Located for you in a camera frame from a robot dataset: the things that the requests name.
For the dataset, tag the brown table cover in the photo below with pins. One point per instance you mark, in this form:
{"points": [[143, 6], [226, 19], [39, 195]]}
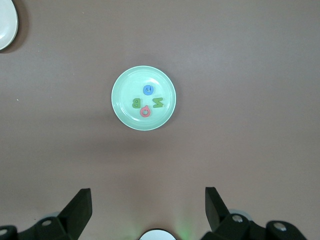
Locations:
{"points": [[225, 75]]}

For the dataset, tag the red capital letter Q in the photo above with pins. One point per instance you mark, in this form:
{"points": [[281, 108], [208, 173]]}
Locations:
{"points": [[141, 112]]}

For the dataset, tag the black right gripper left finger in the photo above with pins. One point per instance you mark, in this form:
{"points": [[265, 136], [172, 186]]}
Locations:
{"points": [[75, 217]]}

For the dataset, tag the light green plate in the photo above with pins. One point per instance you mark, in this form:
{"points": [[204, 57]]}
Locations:
{"points": [[122, 85]]}

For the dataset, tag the green capital letter N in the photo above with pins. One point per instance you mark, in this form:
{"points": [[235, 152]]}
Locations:
{"points": [[158, 102]]}

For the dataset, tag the beige plate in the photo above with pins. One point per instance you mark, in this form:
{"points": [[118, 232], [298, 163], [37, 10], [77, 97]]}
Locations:
{"points": [[6, 25]]}

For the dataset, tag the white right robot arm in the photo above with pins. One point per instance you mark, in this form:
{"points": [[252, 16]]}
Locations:
{"points": [[157, 236]]}

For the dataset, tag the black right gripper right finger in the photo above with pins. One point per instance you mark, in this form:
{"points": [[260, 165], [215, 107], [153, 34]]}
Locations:
{"points": [[215, 212]]}

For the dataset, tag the blue capital letter G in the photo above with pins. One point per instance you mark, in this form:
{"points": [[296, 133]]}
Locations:
{"points": [[144, 90]]}

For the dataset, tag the green capital letter B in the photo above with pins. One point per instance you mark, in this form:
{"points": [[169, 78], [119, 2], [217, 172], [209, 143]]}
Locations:
{"points": [[139, 103]]}

